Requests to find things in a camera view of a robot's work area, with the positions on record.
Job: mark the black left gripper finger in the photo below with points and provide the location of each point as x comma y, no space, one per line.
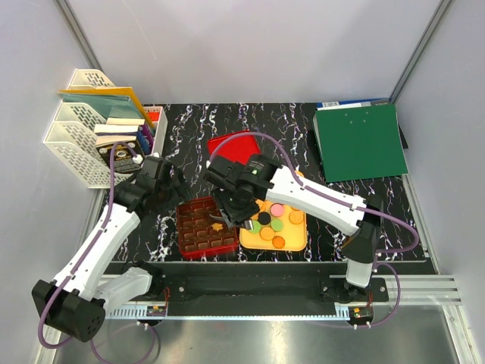
169,199
182,186

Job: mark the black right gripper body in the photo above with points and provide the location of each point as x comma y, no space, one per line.
235,208

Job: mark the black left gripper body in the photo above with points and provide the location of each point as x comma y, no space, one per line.
169,185

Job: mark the metal tongs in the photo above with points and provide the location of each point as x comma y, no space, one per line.
218,218

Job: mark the orange flower cookie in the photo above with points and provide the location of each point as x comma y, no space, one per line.
217,227

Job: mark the red cookie box with tray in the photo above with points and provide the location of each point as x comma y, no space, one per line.
196,239

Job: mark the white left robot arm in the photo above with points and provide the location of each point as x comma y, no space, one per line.
74,301

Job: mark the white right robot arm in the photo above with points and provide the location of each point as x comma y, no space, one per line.
349,214

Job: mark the red box lid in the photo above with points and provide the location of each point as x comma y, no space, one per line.
231,154

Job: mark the black oreo cookie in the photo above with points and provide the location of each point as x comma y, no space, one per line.
264,218

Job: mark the green macaron cookie left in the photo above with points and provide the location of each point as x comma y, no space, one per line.
256,227

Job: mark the green macaron cookie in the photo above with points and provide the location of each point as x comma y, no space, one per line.
277,225
256,227

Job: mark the pink macaron cookie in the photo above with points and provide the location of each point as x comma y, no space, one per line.
277,209

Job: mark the green macaron cookie right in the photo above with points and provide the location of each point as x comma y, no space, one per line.
277,225

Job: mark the yellow plastic tray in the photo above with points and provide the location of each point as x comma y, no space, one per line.
294,232

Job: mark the white pen holder box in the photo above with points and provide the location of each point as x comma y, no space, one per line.
159,119

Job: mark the teal folder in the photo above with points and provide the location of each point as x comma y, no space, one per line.
108,106

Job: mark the white mesh file organizer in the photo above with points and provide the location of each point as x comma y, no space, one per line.
71,135

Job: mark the yellow folder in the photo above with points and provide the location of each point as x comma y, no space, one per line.
118,91

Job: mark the green folder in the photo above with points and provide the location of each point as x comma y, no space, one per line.
359,143

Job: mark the blue binder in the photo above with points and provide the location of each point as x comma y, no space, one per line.
352,103

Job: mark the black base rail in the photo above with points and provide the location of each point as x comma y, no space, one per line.
258,295

